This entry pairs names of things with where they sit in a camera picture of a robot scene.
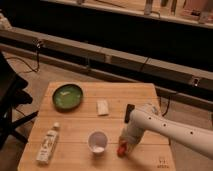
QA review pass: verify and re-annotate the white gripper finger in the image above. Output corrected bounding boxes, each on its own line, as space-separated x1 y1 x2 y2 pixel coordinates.
124 143 135 155
118 136 126 148

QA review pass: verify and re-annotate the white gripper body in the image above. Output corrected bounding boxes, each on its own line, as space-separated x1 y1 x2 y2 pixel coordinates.
120 122 145 144

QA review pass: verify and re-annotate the red pepper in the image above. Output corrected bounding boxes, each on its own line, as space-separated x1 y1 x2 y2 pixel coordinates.
117 145 127 157

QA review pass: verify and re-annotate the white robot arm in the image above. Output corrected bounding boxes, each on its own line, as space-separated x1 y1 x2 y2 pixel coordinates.
117 103 213 160

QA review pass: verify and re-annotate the white sponge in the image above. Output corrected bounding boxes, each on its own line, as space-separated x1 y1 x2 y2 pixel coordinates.
97 100 109 116

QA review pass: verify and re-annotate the white paper cup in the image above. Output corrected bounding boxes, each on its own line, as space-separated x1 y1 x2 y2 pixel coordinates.
87 131 108 155

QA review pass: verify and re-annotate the black remote control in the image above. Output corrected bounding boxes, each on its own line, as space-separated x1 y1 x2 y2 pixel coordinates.
124 104 135 123

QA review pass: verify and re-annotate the green plate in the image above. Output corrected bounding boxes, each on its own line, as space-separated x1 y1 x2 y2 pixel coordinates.
52 84 83 111

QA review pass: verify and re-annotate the white tube bottle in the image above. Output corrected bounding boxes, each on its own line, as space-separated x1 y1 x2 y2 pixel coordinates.
36 122 60 165

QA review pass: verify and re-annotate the black office chair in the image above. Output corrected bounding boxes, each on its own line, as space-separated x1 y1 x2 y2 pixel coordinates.
0 51 38 150

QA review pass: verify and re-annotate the black cable on floor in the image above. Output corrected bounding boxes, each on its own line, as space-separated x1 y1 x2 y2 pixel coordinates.
4 39 44 75

